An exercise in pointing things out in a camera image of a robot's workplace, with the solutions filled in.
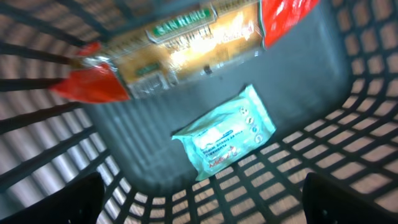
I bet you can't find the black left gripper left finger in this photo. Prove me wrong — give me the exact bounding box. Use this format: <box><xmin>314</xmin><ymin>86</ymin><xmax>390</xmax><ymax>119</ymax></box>
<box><xmin>1</xmin><ymin>172</ymin><xmax>104</xmax><ymax>224</ymax></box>

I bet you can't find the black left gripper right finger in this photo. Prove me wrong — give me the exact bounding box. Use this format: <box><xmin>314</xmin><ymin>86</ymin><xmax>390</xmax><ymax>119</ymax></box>
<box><xmin>302</xmin><ymin>172</ymin><xmax>397</xmax><ymax>224</ymax></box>

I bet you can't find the teal wet wipes pack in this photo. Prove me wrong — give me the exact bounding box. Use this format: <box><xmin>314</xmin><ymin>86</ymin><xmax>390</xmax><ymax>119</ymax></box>
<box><xmin>172</xmin><ymin>85</ymin><xmax>276</xmax><ymax>181</ymax></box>

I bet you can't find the orange spaghetti packet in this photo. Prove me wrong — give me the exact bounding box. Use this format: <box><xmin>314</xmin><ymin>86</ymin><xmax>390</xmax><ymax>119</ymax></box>
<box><xmin>51</xmin><ymin>0</ymin><xmax>318</xmax><ymax>103</ymax></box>

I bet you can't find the grey plastic shopping basket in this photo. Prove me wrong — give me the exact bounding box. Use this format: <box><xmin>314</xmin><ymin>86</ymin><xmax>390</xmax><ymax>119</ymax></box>
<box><xmin>1</xmin><ymin>0</ymin><xmax>397</xmax><ymax>223</ymax></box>

